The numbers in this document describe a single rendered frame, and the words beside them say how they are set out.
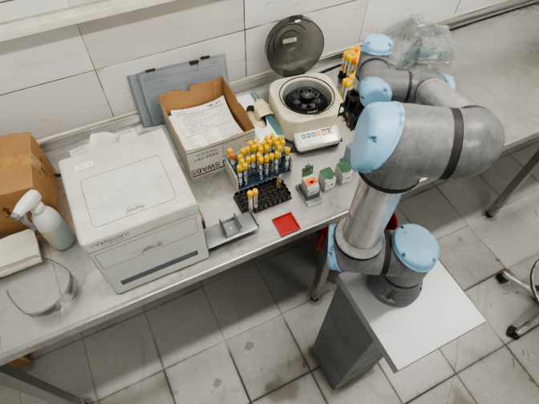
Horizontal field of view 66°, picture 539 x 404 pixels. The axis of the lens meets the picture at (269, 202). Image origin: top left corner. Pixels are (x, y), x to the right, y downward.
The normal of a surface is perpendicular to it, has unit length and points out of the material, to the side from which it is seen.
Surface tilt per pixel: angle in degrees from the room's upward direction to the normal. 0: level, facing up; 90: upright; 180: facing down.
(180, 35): 90
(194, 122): 1
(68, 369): 0
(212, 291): 0
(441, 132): 28
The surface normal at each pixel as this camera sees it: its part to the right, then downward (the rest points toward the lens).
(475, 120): 0.21, -0.50
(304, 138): 0.14, -0.17
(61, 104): 0.44, 0.75
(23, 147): 0.01, -0.58
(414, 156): -0.11, 0.55
